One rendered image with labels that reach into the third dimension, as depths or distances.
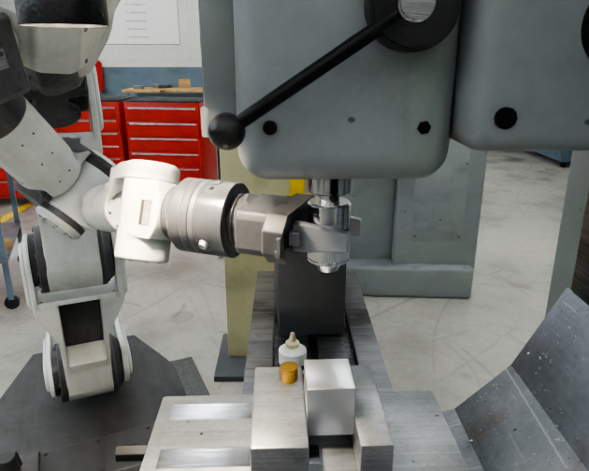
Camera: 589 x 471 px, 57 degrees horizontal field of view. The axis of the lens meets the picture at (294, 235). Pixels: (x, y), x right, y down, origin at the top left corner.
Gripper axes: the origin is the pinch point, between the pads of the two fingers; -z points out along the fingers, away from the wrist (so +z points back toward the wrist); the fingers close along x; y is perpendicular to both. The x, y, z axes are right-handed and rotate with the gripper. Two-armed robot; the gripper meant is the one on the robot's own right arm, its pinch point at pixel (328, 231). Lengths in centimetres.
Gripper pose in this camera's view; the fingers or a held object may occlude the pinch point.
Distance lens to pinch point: 59.0
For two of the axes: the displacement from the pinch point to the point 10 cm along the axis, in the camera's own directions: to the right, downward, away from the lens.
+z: -9.4, -1.2, 3.1
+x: 3.3, -3.0, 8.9
